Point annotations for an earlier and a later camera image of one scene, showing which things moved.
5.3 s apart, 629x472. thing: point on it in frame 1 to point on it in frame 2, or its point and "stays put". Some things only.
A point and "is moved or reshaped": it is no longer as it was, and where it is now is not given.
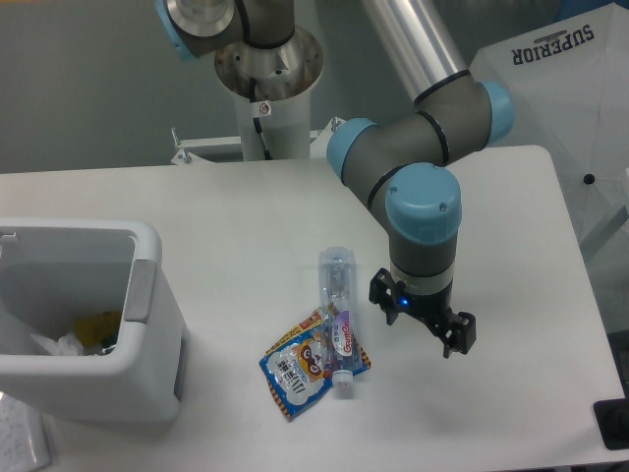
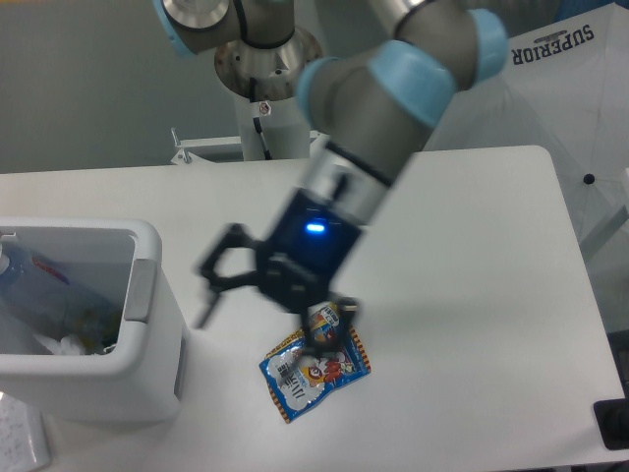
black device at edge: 612,419 stays put
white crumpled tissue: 67,345 stays put
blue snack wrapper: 297,366 stays put
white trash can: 53,268 stays put
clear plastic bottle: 338,314 is moved or reshaped
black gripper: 432,310 to 295,267
